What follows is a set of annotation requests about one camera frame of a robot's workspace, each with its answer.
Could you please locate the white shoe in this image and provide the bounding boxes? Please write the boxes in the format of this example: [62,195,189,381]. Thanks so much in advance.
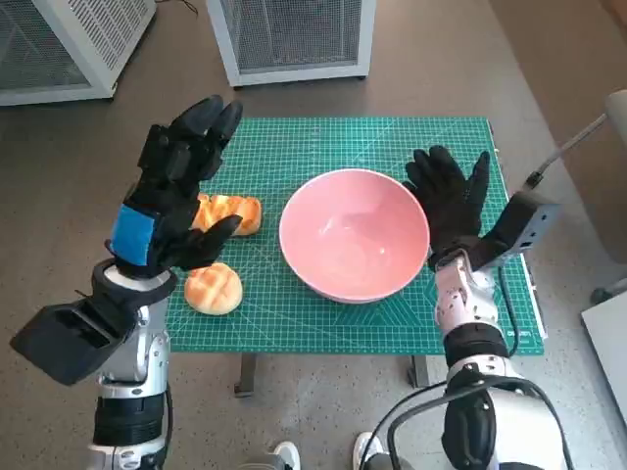
[353,430,386,470]
[272,440,303,470]

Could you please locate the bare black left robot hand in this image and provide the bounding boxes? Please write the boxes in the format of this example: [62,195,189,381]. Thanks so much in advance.
[105,95,245,281]

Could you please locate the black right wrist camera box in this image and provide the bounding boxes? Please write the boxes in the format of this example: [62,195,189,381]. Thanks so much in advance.
[472,190,562,270]

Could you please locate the grey table leg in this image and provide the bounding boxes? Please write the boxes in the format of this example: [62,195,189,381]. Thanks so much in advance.
[409,352,431,389]
[233,352,259,399]

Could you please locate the round toy bread bun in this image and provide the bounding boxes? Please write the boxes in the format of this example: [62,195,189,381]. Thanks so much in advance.
[183,262,244,317]

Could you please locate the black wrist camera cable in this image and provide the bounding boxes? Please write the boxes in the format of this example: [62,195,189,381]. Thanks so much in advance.
[497,266,521,358]

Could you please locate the white board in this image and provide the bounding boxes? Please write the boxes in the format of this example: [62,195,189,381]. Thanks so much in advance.
[581,288,627,407]

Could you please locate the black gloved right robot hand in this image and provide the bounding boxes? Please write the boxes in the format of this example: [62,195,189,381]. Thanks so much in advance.
[401,145,492,270]

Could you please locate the long toy bread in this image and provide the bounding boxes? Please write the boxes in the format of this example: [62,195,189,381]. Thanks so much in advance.
[190,194,264,238]

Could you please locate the white mesh cabinet perforated side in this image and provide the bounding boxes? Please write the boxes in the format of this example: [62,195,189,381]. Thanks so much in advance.
[0,0,158,107]

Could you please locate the pink bowl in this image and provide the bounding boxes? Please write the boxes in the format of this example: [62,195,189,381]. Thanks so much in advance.
[278,168,431,305]

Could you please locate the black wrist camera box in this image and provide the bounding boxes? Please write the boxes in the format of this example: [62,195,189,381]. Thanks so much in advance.
[9,286,148,386]
[472,190,562,270]

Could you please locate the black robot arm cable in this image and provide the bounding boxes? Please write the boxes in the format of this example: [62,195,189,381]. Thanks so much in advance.
[164,386,174,459]
[365,381,452,470]
[386,379,574,470]

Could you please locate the grey office chair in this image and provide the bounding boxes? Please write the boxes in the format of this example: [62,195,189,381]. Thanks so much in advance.
[526,89,627,305]

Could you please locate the green cutting mat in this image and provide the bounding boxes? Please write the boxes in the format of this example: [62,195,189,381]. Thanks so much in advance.
[164,116,546,354]

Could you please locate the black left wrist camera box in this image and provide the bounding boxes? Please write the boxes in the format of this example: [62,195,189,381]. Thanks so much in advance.
[9,286,148,386]

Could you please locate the white mesh cabinet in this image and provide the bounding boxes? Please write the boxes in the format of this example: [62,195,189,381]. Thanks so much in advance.
[205,0,377,88]

